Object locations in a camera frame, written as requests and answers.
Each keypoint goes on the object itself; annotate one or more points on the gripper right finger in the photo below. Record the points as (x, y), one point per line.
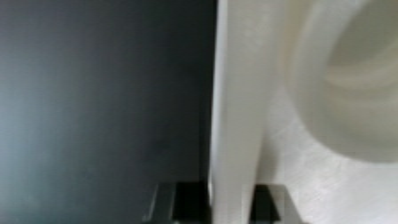
(273, 209)

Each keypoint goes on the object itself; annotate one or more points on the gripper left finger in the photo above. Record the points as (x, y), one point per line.
(179, 204)

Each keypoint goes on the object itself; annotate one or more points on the white square table top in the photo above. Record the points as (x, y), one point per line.
(304, 128)

